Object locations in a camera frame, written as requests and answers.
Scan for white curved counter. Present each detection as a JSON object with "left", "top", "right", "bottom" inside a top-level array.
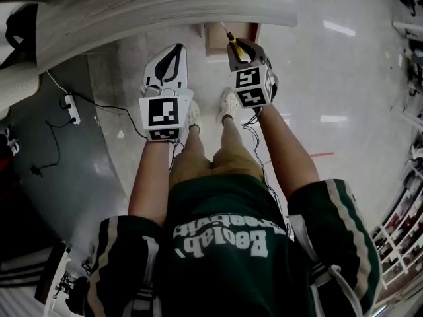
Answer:
[{"left": 0, "top": 1, "right": 42, "bottom": 112}]

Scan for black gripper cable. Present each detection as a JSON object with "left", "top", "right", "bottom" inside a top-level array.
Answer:
[
  {"left": 167, "top": 139, "right": 186, "bottom": 173},
  {"left": 241, "top": 108, "right": 274, "bottom": 178}
]

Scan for black clamp tool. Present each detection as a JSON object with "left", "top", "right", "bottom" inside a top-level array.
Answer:
[{"left": 52, "top": 269, "right": 90, "bottom": 313}]

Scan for person's right leg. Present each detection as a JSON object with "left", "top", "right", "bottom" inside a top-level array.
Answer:
[{"left": 211, "top": 113, "right": 265, "bottom": 182}]

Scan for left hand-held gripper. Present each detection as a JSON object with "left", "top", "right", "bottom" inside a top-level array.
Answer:
[{"left": 137, "top": 42, "right": 195, "bottom": 142}]

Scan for wooden drawer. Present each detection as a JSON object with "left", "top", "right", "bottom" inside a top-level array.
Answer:
[{"left": 199, "top": 21, "right": 262, "bottom": 57}]

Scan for white power cable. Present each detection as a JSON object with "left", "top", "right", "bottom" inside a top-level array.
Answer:
[{"left": 46, "top": 70, "right": 69, "bottom": 96}]

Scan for tan shorts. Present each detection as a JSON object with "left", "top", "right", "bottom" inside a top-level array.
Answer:
[{"left": 168, "top": 146, "right": 266, "bottom": 192}]

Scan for person's right forearm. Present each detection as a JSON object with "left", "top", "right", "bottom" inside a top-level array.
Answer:
[{"left": 257, "top": 105, "right": 321, "bottom": 201}]

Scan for grey harness strap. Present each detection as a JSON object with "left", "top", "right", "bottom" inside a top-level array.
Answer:
[
  {"left": 131, "top": 236, "right": 163, "bottom": 317},
  {"left": 288, "top": 213, "right": 333, "bottom": 287}
]

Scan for person's left forearm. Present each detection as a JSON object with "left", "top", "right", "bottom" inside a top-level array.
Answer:
[{"left": 128, "top": 138, "right": 171, "bottom": 228}]

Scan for white shelf rack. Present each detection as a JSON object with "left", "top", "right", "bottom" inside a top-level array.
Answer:
[{"left": 369, "top": 172, "right": 423, "bottom": 291}]

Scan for black power cable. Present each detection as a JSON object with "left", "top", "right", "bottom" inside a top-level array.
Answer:
[
  {"left": 29, "top": 115, "right": 72, "bottom": 178},
  {"left": 70, "top": 92, "right": 150, "bottom": 141}
]

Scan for person's right beige shoe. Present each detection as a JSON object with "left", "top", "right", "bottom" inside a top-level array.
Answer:
[{"left": 216, "top": 88, "right": 239, "bottom": 125}]

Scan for person's left leg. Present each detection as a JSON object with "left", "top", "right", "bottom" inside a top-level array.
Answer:
[{"left": 168, "top": 125, "right": 214, "bottom": 191}]

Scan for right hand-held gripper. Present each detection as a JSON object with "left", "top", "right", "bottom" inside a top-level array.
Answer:
[{"left": 225, "top": 37, "right": 281, "bottom": 111}]

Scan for light wood grain desk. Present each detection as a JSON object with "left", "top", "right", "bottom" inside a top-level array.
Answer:
[{"left": 34, "top": 0, "right": 299, "bottom": 75}]

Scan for dark green shirt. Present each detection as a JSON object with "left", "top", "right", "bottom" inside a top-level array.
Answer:
[{"left": 83, "top": 172, "right": 381, "bottom": 317}]

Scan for white power strip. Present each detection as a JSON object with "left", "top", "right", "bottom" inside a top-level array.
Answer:
[{"left": 62, "top": 93, "right": 81, "bottom": 126}]

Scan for person's leg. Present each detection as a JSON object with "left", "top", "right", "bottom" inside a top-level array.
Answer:
[
  {"left": 168, "top": 125, "right": 214, "bottom": 191},
  {"left": 211, "top": 113, "right": 265, "bottom": 182}
]

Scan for yellow handled screwdriver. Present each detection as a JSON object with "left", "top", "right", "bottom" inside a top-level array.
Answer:
[{"left": 220, "top": 21, "right": 247, "bottom": 59}]

